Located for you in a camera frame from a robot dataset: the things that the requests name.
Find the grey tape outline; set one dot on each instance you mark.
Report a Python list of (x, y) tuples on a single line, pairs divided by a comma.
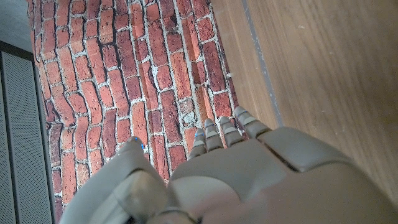
[(262, 62)]

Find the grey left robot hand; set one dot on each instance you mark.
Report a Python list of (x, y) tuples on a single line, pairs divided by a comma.
[(248, 180)]

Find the red brick printed backdrop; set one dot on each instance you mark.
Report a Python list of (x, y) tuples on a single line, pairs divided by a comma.
[(124, 62)]

